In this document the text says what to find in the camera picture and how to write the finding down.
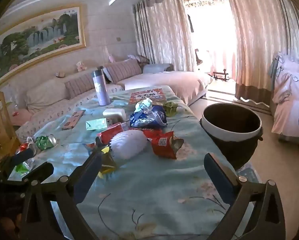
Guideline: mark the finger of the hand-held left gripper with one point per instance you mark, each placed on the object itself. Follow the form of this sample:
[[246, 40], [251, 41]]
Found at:
[[24, 155], [39, 170]]

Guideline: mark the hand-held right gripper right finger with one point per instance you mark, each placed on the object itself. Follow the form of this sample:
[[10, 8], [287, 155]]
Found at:
[[219, 177]]

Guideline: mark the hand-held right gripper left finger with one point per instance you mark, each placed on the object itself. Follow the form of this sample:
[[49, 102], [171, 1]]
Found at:
[[87, 177]]

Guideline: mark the black white-rimmed trash bin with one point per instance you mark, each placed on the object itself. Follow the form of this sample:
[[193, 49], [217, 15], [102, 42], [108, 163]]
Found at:
[[229, 150]]

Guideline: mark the red carton box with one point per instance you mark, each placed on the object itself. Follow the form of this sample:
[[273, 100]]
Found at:
[[112, 132]]

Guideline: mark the white foam block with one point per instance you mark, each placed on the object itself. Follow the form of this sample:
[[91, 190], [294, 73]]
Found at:
[[113, 113]]

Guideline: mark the red foil wrapper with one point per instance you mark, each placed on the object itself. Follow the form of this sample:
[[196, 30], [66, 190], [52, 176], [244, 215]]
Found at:
[[23, 148]]

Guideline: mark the green plastic wrapper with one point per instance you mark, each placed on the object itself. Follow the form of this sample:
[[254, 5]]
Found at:
[[22, 167]]

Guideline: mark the yellow wrapper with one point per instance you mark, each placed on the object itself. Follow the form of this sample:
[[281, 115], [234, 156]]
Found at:
[[107, 166]]

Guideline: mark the crushed green can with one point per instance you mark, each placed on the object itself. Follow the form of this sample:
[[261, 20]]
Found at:
[[44, 142]]

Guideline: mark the wooden chair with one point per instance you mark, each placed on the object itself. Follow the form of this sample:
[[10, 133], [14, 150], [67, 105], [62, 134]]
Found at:
[[2, 130]]

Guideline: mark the teal packet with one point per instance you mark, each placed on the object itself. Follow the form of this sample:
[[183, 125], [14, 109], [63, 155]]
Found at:
[[97, 124]]

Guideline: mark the white foam fruit net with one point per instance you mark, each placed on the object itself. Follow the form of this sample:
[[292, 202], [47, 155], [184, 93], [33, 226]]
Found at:
[[129, 143]]

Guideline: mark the white cushion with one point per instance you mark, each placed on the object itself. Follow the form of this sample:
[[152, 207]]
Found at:
[[47, 95]]

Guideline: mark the blue floral tablecloth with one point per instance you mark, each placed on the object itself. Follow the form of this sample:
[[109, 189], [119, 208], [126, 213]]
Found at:
[[152, 192]]

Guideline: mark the red snack wrapper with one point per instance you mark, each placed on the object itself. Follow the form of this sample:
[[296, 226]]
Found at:
[[162, 142]]

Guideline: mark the blue snack bag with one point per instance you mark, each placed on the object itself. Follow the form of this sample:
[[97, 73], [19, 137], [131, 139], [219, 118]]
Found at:
[[149, 120]]

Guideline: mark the small plush toy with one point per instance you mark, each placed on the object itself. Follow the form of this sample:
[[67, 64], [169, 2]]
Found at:
[[60, 74]]

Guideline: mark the purple thermos bottle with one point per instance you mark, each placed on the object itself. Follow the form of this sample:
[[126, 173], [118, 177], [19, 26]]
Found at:
[[101, 90]]

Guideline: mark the striped cushion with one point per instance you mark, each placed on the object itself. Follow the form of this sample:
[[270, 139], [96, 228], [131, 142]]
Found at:
[[79, 85], [124, 70]]

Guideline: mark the crumpled foil wrapper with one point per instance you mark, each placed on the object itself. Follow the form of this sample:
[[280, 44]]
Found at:
[[143, 105]]

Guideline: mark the toy train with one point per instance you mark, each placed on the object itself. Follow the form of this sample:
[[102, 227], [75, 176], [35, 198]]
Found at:
[[220, 76]]

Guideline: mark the red picture book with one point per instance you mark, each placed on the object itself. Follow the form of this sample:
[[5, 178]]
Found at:
[[147, 95]]

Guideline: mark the pink white plush toy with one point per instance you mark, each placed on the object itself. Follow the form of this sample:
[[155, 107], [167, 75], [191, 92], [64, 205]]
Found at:
[[81, 66]]

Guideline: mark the pink heart-print blanket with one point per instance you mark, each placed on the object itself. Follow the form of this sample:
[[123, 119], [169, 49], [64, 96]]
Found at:
[[289, 92]]

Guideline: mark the covered corner sofa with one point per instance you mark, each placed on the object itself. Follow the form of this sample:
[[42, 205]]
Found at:
[[164, 80]]

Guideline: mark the framed landscape painting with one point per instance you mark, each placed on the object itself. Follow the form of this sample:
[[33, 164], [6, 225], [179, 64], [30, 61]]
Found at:
[[39, 37]]

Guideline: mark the grey cushion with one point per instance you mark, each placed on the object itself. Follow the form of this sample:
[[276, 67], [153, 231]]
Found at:
[[157, 67]]

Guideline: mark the patterned beige curtain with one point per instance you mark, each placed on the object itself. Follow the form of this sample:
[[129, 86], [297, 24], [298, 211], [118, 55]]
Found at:
[[162, 30], [259, 42]]

